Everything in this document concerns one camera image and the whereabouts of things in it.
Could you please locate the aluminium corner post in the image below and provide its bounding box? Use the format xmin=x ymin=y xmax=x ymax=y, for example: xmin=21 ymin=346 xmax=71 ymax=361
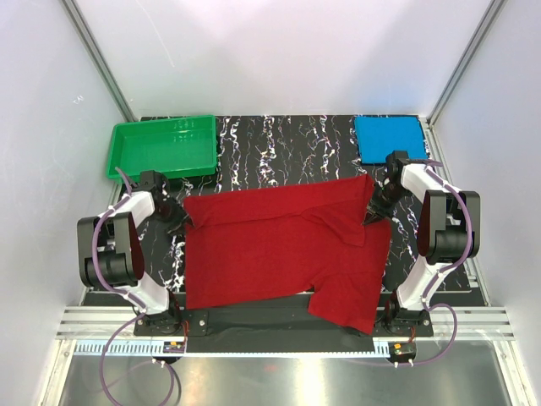
xmin=426 ymin=0 xmax=508 ymax=128
xmin=59 ymin=0 xmax=138 ymax=122

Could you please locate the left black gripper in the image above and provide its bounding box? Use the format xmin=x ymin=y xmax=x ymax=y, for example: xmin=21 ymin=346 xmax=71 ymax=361
xmin=150 ymin=195 xmax=193 ymax=236

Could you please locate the right aluminium corner post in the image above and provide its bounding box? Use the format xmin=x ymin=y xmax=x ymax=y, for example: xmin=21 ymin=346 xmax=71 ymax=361
xmin=426 ymin=0 xmax=508 ymax=128

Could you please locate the right small connector board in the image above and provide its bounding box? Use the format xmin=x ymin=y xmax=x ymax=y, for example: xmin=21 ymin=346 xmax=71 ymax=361
xmin=390 ymin=341 xmax=417 ymax=359

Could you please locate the purple cable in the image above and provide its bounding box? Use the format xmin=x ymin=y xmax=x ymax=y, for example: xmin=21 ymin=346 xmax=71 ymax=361
xmin=90 ymin=167 xmax=181 ymax=406
xmin=367 ymin=159 xmax=473 ymax=365

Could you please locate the folded blue t shirt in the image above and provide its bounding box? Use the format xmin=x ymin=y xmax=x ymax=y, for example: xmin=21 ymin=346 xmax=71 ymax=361
xmin=354 ymin=116 xmax=428 ymax=164

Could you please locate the left small connector board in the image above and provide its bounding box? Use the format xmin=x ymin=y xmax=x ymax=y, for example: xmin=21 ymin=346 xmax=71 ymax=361
xmin=163 ymin=340 xmax=186 ymax=354

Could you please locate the green plastic tray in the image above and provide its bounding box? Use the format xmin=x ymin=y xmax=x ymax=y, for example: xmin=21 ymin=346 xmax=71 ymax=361
xmin=106 ymin=115 xmax=217 ymax=183

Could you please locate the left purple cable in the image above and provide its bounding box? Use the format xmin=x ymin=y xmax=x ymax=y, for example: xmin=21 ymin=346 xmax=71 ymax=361
xmin=90 ymin=167 xmax=181 ymax=406

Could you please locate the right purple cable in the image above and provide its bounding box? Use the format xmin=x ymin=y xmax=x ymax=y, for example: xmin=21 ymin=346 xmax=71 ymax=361
xmin=367 ymin=159 xmax=473 ymax=365

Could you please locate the red t shirt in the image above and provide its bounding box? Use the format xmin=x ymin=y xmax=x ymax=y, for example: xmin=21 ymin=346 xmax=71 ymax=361
xmin=183 ymin=174 xmax=391 ymax=334

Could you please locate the small connector board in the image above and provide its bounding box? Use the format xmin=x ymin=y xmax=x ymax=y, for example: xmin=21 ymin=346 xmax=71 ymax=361
xmin=390 ymin=341 xmax=417 ymax=359
xmin=163 ymin=340 xmax=186 ymax=354

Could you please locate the left aluminium corner post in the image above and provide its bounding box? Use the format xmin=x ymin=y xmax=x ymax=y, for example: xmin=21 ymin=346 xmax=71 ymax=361
xmin=59 ymin=0 xmax=138 ymax=122

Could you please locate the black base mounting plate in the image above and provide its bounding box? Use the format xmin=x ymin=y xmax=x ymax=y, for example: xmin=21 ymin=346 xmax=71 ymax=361
xmin=134 ymin=293 xmax=434 ymax=355

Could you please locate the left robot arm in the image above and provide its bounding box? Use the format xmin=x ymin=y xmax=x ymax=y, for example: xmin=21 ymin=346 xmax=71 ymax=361
xmin=76 ymin=171 xmax=191 ymax=335

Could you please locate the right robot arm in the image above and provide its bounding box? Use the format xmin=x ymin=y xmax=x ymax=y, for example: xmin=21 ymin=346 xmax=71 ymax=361
xmin=363 ymin=151 xmax=481 ymax=336

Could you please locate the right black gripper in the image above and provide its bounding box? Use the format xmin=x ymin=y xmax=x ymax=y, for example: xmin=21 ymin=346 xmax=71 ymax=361
xmin=362 ymin=183 xmax=409 ymax=227

